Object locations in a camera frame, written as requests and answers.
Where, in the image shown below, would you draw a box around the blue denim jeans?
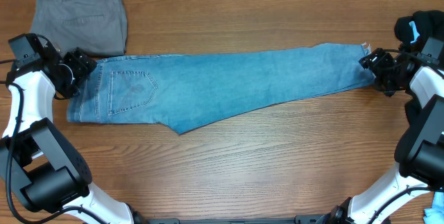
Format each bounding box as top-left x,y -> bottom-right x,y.
67,43 -> 373,134

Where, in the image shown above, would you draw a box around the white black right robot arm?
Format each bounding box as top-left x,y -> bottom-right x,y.
317,37 -> 443,223

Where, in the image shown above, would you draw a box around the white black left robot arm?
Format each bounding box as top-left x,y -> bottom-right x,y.
1,33 -> 145,223

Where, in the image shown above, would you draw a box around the light blue cloth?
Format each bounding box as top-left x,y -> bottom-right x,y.
409,21 -> 420,44

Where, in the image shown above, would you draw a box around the folded grey shorts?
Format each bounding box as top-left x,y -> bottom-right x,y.
30,0 -> 128,56

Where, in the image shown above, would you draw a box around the black garment pile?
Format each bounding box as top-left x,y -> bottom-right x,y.
395,10 -> 443,123

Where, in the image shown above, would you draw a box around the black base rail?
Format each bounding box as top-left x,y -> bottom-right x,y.
146,214 -> 346,224

